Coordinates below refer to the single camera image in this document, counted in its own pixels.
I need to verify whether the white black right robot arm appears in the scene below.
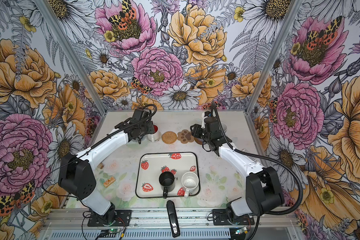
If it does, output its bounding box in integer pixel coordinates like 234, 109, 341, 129
190, 117, 304, 223

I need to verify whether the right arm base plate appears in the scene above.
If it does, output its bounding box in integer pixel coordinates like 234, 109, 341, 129
212, 208, 255, 226

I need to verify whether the black stapler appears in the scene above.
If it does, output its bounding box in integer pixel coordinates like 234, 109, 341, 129
166, 200, 181, 238

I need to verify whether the brown paw shaped coaster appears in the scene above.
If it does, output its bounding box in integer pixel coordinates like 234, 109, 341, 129
177, 130, 195, 144

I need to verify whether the strawberry print serving tray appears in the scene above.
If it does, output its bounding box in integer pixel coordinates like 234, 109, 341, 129
136, 152, 200, 199

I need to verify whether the red mug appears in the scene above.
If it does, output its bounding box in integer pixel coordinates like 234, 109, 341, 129
147, 125, 161, 142

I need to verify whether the aluminium front rail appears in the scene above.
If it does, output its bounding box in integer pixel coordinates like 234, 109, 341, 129
43, 206, 301, 230

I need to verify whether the black mug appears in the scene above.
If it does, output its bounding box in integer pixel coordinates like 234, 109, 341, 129
159, 172, 176, 199

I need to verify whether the matte brown round coaster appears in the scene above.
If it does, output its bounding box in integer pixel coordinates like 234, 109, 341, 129
194, 138, 203, 145

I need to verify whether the white purple mug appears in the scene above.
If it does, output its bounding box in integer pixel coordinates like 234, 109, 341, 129
221, 123, 228, 133

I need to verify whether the small wooden block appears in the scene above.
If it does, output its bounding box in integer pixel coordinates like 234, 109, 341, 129
103, 177, 116, 188

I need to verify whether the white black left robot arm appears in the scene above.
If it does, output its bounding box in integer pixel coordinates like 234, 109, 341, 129
58, 104, 158, 226

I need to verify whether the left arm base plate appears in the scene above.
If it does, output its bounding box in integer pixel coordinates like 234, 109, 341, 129
87, 210, 132, 227

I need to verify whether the tan wicker coaster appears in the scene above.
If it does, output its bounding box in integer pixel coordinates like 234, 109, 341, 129
162, 131, 178, 145

